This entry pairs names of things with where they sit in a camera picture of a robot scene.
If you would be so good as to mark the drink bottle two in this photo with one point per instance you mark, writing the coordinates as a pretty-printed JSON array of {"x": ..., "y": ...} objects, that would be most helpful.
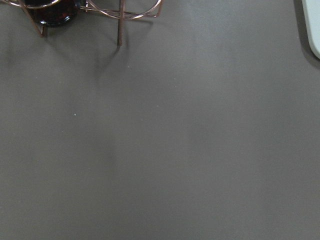
[{"x": 57, "y": 14}]

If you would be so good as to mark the cream rabbit tray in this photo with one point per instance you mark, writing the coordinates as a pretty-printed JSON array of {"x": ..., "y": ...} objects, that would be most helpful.
[{"x": 311, "y": 11}]

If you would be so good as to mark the copper wire bottle rack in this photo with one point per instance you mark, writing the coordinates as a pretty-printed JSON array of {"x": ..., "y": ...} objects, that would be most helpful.
[{"x": 120, "y": 14}]

